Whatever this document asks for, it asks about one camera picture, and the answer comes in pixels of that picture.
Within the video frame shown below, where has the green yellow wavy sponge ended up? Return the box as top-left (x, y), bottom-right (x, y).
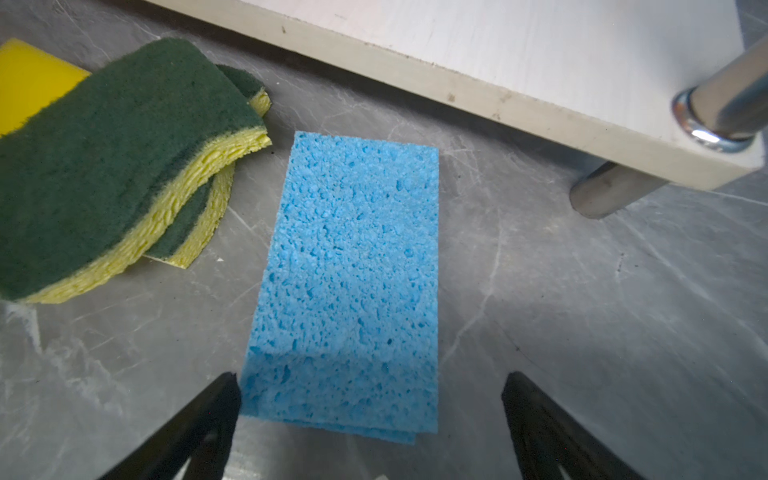
top-left (1, 38), bottom-right (271, 304)
top-left (144, 64), bottom-right (272, 269)

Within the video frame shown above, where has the white two-tier shelf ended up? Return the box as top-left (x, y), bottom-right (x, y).
top-left (166, 1), bottom-right (765, 190)

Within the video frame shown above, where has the yellow foam sponge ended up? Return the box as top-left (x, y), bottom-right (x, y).
top-left (1, 39), bottom-right (90, 136)

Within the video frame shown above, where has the blue cellulose sponge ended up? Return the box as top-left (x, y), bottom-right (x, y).
top-left (240, 132), bottom-right (440, 443)

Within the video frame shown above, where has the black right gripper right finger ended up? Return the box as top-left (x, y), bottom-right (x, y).
top-left (501, 371), bottom-right (642, 479)

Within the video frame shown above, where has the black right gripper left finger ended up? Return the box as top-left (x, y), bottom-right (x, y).
top-left (102, 372), bottom-right (241, 479)

